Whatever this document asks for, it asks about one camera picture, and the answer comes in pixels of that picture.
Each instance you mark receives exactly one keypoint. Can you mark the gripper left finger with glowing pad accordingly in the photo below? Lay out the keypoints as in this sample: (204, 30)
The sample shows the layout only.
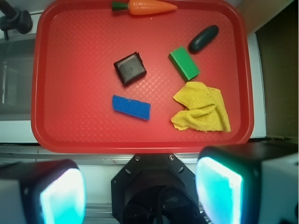
(47, 192)

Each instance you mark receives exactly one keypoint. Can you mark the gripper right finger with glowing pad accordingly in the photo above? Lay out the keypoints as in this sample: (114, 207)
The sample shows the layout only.
(252, 183)

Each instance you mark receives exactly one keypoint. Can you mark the dark green plastic pickle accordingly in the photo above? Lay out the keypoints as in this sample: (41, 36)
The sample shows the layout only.
(203, 38)

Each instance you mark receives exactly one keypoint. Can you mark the yellow crumpled cloth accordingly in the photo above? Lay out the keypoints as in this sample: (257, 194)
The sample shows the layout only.
(204, 109)

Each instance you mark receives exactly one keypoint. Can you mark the blue rectangular sponge piece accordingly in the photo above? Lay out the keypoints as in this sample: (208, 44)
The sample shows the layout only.
(131, 107)

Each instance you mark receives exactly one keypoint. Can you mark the green rectangular block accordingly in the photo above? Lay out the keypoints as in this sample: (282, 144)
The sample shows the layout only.
(184, 64)

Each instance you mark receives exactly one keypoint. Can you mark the red plastic tray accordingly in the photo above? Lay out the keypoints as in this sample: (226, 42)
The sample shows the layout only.
(74, 78)

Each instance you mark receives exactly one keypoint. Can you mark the black square leather pouch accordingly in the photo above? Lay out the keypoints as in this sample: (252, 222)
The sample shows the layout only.
(130, 68)

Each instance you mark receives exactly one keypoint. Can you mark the orange plastic carrot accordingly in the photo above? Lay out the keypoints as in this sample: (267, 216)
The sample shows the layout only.
(144, 7)

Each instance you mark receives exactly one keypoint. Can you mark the black octagonal mount base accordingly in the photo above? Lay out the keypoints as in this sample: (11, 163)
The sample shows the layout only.
(155, 189)

